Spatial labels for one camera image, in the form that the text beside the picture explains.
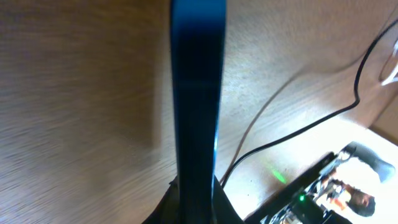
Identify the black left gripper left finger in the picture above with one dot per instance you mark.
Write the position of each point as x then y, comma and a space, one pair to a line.
168, 209

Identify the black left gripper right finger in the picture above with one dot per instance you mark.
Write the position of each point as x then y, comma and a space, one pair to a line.
223, 209

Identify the blue Galaxy smartphone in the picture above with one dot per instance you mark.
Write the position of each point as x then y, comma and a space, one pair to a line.
197, 30

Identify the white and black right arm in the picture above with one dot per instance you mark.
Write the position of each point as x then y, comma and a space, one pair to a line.
341, 188

